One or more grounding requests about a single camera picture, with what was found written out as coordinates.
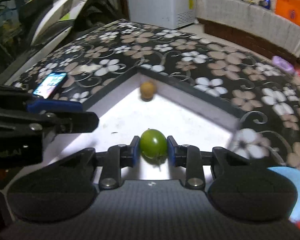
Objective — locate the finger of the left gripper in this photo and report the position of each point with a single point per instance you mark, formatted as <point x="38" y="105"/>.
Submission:
<point x="47" y="105"/>
<point x="67" y="122"/>

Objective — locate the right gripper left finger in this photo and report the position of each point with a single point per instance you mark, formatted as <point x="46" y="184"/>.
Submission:
<point x="116" y="158"/>

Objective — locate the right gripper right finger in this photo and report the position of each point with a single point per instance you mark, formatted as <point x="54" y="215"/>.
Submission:
<point x="189" y="157"/>

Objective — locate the green tomato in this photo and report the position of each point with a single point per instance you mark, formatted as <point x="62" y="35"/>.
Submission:
<point x="153" y="146"/>

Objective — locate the smartphone with lit screen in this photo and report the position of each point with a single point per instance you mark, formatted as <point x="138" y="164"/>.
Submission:
<point x="50" y="84"/>

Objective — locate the black white shallow tray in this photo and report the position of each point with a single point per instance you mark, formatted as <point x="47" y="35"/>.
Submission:
<point x="189" y="115"/>

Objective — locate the brown kiwi fruit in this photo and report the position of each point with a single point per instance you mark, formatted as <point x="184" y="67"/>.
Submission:
<point x="147" y="90"/>

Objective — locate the white black scooter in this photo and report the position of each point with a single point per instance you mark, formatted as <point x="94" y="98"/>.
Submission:
<point x="31" y="29"/>

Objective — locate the black floral tablecloth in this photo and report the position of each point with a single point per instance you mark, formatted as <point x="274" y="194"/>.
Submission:
<point x="101" y="56"/>

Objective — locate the purple plastic toy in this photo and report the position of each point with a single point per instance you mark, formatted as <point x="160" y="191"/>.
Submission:
<point x="283" y="65"/>

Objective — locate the low cabinet with lace cloth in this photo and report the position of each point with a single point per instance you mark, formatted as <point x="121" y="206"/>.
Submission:
<point x="250" y="26"/>

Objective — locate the white chest freezer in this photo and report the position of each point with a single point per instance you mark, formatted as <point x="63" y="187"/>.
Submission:
<point x="172" y="14"/>

